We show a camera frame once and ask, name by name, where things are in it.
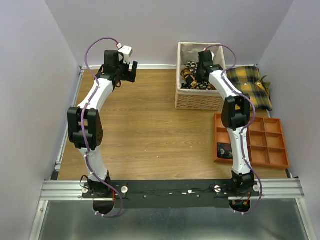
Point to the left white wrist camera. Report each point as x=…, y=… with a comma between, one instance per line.
x=125, y=51

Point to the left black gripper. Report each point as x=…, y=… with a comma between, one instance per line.
x=130, y=76

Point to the aluminium frame rail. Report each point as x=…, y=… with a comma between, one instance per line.
x=70, y=190

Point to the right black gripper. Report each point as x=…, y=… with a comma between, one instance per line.
x=198, y=78

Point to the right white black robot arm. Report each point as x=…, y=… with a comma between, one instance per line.
x=235, y=117

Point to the wicker basket with liner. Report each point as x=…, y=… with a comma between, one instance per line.
x=195, y=99

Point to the rolled dark floral tie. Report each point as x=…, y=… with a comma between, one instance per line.
x=224, y=151

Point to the yellow plaid shirt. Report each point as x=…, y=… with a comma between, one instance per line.
x=248, y=80

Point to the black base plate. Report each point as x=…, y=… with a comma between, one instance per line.
x=166, y=194

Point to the orange patterned tie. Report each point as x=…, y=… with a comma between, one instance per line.
x=190, y=82

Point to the orange compartment tray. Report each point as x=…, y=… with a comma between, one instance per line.
x=265, y=141

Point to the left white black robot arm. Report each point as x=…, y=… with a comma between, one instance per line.
x=85, y=128

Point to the black floral tie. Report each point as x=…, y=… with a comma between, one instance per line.
x=192, y=66

